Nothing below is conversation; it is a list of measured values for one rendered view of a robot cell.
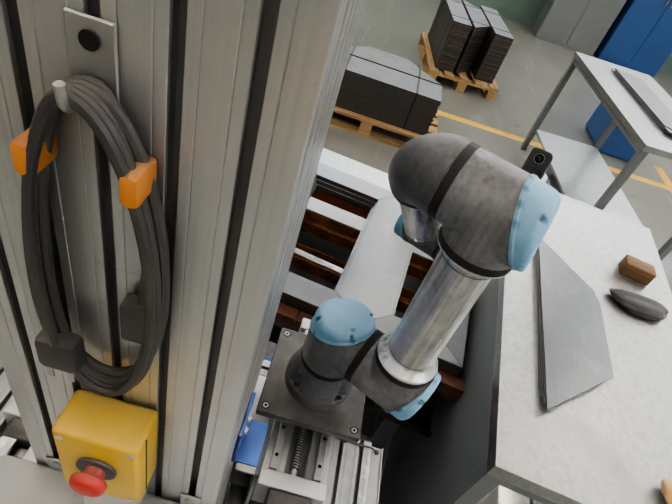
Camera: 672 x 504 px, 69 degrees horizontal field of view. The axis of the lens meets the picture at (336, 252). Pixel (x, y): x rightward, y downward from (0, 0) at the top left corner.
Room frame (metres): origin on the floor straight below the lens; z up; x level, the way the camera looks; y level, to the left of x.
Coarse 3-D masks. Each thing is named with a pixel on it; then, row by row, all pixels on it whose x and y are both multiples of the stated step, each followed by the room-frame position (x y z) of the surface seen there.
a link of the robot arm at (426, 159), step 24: (408, 144) 0.63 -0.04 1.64; (432, 144) 0.60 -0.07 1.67; (456, 144) 0.60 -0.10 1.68; (408, 168) 0.59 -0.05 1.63; (432, 168) 0.57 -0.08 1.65; (408, 192) 0.58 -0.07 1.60; (432, 192) 0.56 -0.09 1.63; (408, 216) 0.71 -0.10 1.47; (408, 240) 0.85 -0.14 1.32; (432, 240) 0.82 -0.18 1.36
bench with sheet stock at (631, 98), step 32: (576, 64) 4.51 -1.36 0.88; (608, 64) 4.58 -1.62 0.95; (608, 96) 3.74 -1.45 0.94; (640, 96) 3.86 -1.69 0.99; (608, 128) 4.67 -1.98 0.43; (640, 128) 3.30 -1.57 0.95; (576, 160) 4.22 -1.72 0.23; (640, 160) 3.05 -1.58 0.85; (576, 192) 3.63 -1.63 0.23; (608, 192) 3.05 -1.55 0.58; (640, 224) 3.48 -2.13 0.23
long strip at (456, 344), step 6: (468, 312) 1.19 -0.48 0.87; (468, 318) 1.16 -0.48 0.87; (462, 324) 1.12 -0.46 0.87; (456, 330) 1.09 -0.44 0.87; (462, 330) 1.10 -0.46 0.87; (456, 336) 1.06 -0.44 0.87; (462, 336) 1.07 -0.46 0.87; (450, 342) 1.03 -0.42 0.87; (456, 342) 1.04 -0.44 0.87; (462, 342) 1.05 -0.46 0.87; (450, 348) 1.01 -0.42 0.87; (456, 348) 1.02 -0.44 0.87; (462, 348) 1.03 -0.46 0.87; (456, 354) 0.99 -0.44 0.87; (462, 354) 1.00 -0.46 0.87; (462, 360) 0.98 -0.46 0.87; (462, 366) 0.96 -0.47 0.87
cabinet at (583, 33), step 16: (560, 0) 8.92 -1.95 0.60; (576, 0) 8.93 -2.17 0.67; (592, 0) 8.95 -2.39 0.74; (608, 0) 8.96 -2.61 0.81; (624, 0) 8.98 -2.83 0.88; (544, 16) 9.01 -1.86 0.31; (560, 16) 8.92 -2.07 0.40; (576, 16) 8.94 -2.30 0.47; (592, 16) 8.96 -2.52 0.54; (608, 16) 8.97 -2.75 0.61; (544, 32) 8.92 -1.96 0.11; (560, 32) 8.93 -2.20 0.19; (576, 32) 8.95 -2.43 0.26; (592, 32) 8.97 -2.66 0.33; (576, 48) 8.97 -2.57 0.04; (592, 48) 8.98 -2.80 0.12
